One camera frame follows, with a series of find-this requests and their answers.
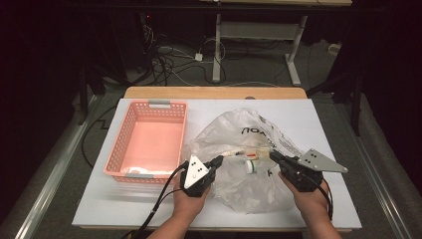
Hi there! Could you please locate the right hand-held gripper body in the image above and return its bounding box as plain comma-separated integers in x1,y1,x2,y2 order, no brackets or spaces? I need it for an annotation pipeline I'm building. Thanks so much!
280,148,348,193

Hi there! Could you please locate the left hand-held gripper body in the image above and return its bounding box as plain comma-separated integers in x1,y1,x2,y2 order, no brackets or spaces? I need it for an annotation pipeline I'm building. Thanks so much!
179,154,217,198

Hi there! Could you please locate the small white dropper bottle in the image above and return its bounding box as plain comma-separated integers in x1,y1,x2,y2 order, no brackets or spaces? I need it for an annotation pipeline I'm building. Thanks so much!
222,149,245,158

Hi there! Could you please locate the red and white toothpaste tube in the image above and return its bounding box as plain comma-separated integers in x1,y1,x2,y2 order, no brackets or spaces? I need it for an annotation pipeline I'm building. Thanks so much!
243,148,271,161

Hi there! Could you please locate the green-capped small bottle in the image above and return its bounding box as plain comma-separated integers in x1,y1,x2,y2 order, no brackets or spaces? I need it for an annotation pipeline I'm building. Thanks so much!
244,159,260,174

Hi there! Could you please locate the clear plastic smiley bag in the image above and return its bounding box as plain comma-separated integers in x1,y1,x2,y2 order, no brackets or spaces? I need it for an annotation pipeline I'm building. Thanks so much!
188,108,305,215

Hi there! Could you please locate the pink plastic basket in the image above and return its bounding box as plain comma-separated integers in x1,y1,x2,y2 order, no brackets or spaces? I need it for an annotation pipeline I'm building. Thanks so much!
103,99,189,184

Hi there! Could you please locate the person's right hand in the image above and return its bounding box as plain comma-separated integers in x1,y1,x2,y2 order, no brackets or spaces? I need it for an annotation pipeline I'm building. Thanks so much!
278,172,331,221

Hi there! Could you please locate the person's left hand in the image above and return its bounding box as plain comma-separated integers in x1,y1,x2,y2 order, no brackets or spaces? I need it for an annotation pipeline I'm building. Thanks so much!
172,185,211,220

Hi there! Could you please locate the white table board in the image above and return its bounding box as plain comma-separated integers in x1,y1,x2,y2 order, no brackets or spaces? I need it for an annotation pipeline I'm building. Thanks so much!
72,98,362,230

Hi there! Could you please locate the wooden table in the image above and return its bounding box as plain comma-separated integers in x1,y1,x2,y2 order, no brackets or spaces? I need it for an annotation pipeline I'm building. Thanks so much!
122,86,309,101

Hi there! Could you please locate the black stand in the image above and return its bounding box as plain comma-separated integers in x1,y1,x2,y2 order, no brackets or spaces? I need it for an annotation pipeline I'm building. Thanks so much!
77,63,107,126
307,63,367,137

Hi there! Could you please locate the white power strip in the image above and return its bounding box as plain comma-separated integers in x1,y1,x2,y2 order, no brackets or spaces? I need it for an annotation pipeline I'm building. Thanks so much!
327,42,342,56

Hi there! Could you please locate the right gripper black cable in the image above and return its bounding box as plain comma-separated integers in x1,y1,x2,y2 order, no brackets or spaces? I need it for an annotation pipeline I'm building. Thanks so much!
316,178,334,222

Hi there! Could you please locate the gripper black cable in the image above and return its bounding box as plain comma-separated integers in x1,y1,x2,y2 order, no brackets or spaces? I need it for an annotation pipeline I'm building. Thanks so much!
130,162,187,239
316,178,334,222

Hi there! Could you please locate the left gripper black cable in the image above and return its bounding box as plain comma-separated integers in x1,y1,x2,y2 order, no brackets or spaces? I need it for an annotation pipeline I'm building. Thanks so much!
130,162,187,239

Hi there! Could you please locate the metal floor rail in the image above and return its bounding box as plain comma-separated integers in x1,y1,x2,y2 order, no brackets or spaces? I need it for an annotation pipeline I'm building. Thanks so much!
331,99,414,239
13,95,99,239

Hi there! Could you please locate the white metal desk frame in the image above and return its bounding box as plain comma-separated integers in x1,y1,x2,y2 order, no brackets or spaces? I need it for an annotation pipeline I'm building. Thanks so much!
211,13,309,88

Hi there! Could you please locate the tangle of floor cables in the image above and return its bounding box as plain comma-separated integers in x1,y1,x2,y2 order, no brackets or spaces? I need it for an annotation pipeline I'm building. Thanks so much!
140,23,228,88

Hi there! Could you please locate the black floor cable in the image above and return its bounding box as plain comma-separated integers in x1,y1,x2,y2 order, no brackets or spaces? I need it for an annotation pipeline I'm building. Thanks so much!
81,105,117,169

